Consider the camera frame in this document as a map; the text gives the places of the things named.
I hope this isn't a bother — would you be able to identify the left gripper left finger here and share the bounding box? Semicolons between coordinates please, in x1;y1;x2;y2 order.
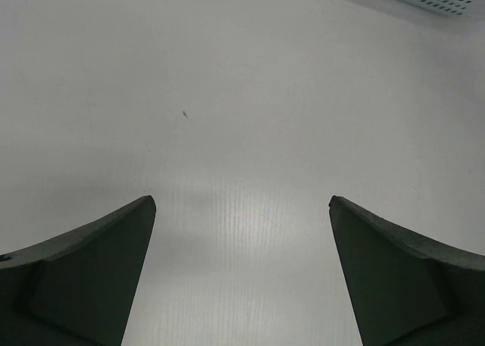
1;195;156;345

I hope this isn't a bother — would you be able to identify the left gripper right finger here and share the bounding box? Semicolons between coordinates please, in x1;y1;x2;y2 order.
329;195;484;345

